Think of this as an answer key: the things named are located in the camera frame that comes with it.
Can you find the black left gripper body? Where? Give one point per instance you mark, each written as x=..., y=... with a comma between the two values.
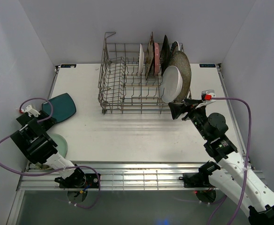
x=48, y=123

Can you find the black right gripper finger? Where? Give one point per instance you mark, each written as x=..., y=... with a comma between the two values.
x=177, y=109
x=192, y=102

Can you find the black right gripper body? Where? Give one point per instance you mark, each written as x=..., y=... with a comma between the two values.
x=198, y=117

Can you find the teal square plate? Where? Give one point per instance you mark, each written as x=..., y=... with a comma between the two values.
x=63, y=108

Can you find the white oval plate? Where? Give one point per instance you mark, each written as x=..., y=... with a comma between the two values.
x=171, y=84

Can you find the speckled beige blue round plate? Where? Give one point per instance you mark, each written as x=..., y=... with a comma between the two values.
x=181, y=61

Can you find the grey wire dish rack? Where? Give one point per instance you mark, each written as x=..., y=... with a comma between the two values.
x=120, y=88

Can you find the black square floral plate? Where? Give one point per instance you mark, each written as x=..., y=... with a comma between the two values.
x=165, y=54

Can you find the white plate teal red rim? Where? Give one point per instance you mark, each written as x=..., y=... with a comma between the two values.
x=141, y=60
x=176, y=46

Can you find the beige square flower plate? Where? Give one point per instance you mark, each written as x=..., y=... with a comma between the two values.
x=149, y=57

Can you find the pink polka dot plate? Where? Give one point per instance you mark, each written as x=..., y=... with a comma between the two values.
x=156, y=58

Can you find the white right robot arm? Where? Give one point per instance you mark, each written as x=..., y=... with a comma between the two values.
x=229, y=171

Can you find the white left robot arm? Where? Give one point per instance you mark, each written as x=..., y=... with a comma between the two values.
x=38, y=147

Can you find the light green round plate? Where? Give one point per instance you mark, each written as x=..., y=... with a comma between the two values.
x=62, y=149

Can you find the right blue label sticker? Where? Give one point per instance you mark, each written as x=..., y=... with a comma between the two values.
x=207, y=65

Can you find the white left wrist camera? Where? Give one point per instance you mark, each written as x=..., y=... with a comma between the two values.
x=31, y=111

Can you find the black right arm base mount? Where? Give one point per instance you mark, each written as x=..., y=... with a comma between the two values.
x=193, y=180

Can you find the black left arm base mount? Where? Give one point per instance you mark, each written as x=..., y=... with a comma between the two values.
x=89, y=180

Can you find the aluminium table frame rail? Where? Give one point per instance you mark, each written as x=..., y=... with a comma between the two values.
x=143, y=151

